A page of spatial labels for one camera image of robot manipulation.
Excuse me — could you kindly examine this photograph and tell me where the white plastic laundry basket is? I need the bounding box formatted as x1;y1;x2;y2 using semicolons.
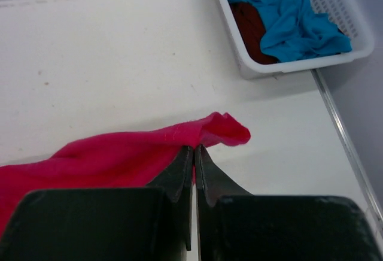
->
209;0;375;80

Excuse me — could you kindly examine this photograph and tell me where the dark red t shirt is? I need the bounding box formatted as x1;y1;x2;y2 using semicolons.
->
230;2;279;65

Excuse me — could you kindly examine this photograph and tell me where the blue t shirt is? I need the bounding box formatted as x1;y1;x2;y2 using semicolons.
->
228;0;352;62

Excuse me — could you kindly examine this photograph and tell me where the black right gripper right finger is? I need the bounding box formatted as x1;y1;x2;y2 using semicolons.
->
194;145;382;260

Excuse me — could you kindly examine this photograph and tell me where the pink red t shirt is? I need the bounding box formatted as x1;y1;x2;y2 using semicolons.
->
1;113;251;231

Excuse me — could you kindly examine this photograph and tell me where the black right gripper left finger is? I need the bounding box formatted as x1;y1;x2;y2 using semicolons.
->
1;147;193;260

